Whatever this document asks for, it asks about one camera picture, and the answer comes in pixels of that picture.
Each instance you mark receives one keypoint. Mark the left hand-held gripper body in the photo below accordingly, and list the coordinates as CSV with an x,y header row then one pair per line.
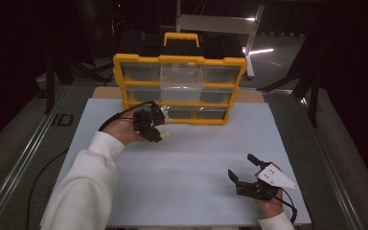
x,y
143,119

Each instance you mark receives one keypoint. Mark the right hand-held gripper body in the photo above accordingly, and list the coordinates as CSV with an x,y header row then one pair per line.
x,y
274,177

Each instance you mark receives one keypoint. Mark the small yellow-green bar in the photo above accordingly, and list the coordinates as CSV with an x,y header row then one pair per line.
x,y
165,135

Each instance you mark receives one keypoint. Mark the clear plastic drawer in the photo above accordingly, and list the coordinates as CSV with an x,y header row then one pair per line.
x,y
181,89

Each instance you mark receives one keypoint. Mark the yellow drawer organizer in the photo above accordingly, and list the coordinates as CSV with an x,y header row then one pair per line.
x,y
179,59

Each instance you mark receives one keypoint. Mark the person's left hand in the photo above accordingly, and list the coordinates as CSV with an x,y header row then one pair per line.
x,y
121,129

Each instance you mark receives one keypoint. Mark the person's right hand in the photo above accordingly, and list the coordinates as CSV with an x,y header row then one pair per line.
x,y
271,207

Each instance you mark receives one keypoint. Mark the set of clear small drawers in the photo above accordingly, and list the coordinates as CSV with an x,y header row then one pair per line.
x,y
140,72

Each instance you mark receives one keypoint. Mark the white table board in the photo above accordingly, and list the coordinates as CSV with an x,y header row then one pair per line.
x,y
185,179

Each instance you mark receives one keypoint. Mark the black tripod stand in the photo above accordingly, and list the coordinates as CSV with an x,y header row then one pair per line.
x,y
313,96
49,83

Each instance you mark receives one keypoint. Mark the grey metal stand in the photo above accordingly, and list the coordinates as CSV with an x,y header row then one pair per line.
x,y
217,24

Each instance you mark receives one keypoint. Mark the metal floor rail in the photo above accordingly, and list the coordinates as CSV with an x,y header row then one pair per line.
x,y
22,163
335,172

